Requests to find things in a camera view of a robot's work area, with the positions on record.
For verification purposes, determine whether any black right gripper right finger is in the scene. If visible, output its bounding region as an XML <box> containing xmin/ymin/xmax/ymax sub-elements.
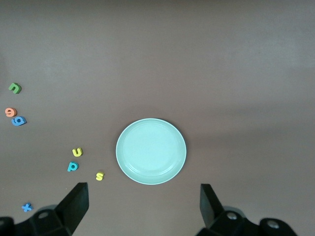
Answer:
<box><xmin>196</xmin><ymin>183</ymin><xmax>298</xmax><ymax>236</ymax></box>

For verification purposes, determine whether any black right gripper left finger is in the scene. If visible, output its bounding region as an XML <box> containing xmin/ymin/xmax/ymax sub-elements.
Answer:
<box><xmin>14</xmin><ymin>182</ymin><xmax>89</xmax><ymax>236</ymax></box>

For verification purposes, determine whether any pale green plate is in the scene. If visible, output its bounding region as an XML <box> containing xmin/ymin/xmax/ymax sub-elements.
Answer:
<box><xmin>115</xmin><ymin>118</ymin><xmax>187</xmax><ymax>185</ymax></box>

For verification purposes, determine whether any blue foam letter g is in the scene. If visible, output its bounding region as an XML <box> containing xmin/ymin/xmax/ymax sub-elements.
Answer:
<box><xmin>11</xmin><ymin>115</ymin><xmax>27</xmax><ymax>127</ymax></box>

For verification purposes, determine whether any green foam letter n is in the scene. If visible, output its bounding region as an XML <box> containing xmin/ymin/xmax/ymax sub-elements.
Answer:
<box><xmin>8</xmin><ymin>83</ymin><xmax>22</xmax><ymax>94</ymax></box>

